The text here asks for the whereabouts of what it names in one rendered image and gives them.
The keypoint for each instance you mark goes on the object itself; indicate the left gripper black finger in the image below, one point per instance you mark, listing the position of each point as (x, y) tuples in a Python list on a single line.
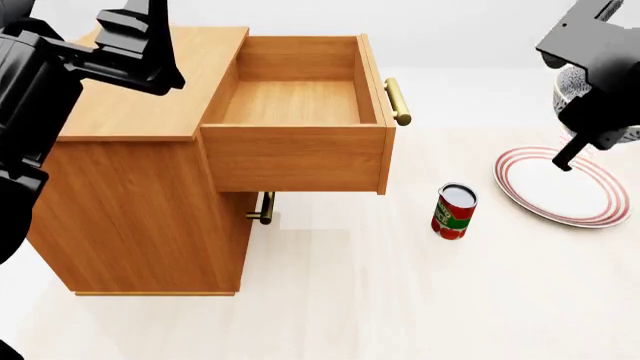
[(122, 32), (160, 45)]

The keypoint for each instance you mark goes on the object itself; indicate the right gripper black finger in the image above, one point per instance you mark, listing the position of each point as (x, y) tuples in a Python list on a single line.
[(571, 153)]

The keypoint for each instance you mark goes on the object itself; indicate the black speckled bowl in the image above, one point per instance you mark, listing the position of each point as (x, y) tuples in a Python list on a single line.
[(570, 88)]

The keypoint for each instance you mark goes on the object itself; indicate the wooden cabinet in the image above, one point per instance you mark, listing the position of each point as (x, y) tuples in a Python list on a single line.
[(130, 210)]

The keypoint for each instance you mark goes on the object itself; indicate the open wooden drawer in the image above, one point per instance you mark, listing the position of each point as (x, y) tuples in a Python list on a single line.
[(295, 161)]

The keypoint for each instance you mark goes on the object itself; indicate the white plate with red rings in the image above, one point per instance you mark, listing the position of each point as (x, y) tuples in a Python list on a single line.
[(570, 195)]

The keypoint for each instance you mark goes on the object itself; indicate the tomato sauce can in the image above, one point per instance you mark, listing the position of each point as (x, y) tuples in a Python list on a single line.
[(452, 219)]

